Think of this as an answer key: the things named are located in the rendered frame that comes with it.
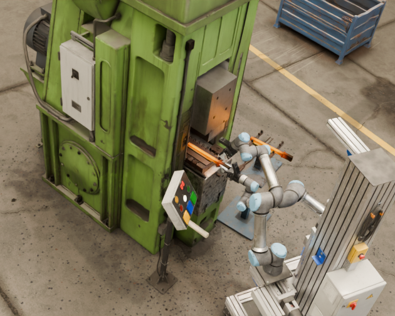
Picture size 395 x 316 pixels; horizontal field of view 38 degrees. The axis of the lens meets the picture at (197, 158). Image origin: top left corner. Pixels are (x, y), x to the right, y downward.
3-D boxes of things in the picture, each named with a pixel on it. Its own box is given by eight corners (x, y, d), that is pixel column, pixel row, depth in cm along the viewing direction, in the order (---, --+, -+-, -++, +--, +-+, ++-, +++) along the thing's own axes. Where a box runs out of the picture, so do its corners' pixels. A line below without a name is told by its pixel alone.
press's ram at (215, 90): (235, 113, 449) (244, 72, 421) (205, 136, 425) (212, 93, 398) (194, 89, 465) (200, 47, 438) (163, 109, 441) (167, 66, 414)
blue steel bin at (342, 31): (370, 46, 816) (388, 1, 767) (339, 65, 771) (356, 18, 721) (305, 9, 870) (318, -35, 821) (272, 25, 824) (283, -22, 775)
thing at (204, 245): (234, 235, 536) (234, 234, 535) (195, 272, 501) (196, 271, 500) (202, 212, 552) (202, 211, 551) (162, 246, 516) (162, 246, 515)
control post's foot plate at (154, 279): (179, 279, 493) (180, 273, 487) (162, 295, 480) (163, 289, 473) (160, 264, 502) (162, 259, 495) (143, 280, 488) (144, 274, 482)
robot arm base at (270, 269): (286, 273, 412) (289, 264, 405) (268, 278, 406) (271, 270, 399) (276, 256, 421) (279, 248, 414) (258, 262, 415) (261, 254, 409)
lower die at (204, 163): (216, 162, 471) (218, 155, 466) (201, 174, 459) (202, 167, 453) (178, 137, 488) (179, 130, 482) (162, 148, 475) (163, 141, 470)
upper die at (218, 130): (223, 130, 447) (225, 121, 440) (207, 142, 435) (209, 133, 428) (182, 105, 463) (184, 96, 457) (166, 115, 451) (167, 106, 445)
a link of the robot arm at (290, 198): (296, 211, 416) (238, 214, 445) (300, 202, 424) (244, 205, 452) (290, 199, 411) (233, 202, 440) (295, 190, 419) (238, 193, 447)
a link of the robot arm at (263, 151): (291, 201, 382) (269, 140, 406) (276, 203, 379) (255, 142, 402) (286, 209, 392) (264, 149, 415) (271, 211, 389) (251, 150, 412)
